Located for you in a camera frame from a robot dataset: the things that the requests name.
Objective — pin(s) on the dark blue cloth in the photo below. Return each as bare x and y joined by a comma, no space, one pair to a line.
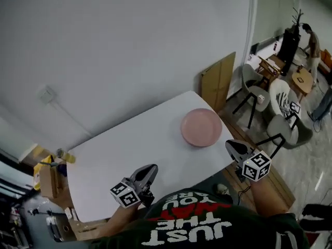
61,170

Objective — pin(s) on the person's shoe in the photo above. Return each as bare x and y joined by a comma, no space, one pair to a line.
222,188

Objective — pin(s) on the black cabinet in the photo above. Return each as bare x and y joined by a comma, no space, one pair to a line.
289,50

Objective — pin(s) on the grey chair black legs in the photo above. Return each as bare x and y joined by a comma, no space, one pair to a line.
288,133
255,92

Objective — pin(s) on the white chair zebra cushion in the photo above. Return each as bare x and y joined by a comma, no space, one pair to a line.
281,95

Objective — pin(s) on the pink big plate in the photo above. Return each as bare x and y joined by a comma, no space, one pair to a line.
201,127

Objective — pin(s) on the small brown cardboard box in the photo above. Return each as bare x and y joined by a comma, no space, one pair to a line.
50,183

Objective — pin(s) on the person's dark printed t-shirt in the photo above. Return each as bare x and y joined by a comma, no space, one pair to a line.
207,232

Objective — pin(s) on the black tripod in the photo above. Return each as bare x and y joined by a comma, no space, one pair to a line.
39,212

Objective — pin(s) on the printed-tag board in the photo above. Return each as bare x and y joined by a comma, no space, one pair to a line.
295,107

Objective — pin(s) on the small paper cup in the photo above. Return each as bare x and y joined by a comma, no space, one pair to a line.
260,99

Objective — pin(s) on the taped cardboard box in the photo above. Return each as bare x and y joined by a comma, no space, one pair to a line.
88,228

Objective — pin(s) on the small white box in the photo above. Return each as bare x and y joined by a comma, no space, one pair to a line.
74,213
68,213

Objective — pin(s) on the person's right forearm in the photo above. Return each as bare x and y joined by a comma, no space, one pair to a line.
267,198

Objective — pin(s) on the white wall light switch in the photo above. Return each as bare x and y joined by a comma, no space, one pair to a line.
47,94

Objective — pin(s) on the white wall pipes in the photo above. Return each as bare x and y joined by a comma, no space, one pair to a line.
252,9

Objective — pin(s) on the round wooden coffee table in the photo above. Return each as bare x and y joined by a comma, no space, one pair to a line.
302,80

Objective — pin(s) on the dark coat rack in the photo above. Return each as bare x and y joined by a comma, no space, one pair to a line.
298,17

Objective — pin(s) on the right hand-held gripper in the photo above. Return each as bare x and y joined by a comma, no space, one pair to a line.
255,166

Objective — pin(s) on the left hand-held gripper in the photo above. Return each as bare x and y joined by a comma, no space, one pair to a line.
125,194

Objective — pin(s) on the flat cardboard sheet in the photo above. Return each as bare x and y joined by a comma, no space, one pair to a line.
218,82

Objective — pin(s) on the person's left forearm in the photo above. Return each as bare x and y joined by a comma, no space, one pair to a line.
119,219

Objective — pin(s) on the silver suitcase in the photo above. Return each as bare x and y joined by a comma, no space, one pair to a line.
55,228

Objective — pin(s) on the wooden side table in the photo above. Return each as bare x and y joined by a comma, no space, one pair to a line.
271,65

